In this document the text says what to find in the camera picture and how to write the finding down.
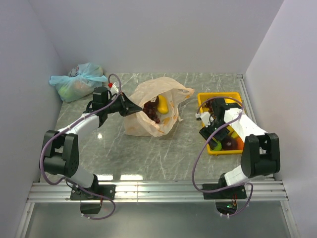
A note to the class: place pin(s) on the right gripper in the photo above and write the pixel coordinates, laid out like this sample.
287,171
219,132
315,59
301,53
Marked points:
205,132

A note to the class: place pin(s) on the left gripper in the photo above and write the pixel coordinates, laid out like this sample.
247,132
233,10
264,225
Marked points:
127,104

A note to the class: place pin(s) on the green fake apple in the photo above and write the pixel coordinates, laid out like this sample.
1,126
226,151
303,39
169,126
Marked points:
218,146

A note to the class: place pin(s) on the orange translucent plastic bag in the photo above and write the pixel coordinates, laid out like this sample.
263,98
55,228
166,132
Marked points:
139,124

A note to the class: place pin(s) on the red grape bunch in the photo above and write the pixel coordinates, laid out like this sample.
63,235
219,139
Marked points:
208,105
150,109

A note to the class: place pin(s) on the yellow fake mango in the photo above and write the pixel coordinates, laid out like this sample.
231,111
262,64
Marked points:
162,106

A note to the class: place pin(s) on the yellow fake banana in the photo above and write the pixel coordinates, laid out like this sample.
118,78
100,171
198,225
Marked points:
232,132

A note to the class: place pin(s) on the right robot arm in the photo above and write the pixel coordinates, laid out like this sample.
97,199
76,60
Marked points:
261,150

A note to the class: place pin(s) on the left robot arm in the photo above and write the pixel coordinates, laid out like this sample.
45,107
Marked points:
60,151

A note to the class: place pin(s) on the orange fake fruit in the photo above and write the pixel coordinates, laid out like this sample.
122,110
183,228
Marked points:
240,143

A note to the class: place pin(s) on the blue tied plastic bag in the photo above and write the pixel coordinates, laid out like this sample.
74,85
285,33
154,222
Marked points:
80,81

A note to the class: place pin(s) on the dark red mangosteen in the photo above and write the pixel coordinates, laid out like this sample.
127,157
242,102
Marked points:
229,143

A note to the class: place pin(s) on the yellow plastic tray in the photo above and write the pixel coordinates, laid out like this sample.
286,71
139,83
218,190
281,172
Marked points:
233,97

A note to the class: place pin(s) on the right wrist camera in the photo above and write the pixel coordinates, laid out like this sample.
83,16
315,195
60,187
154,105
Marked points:
205,117

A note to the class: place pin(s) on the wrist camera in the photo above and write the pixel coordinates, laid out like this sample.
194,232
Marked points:
114,88
205,117

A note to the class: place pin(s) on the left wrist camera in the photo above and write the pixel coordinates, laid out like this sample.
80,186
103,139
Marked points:
114,88

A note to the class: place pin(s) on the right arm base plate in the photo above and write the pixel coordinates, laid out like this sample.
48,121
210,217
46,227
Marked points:
238,192

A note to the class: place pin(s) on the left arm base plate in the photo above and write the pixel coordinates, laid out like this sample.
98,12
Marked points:
78,194

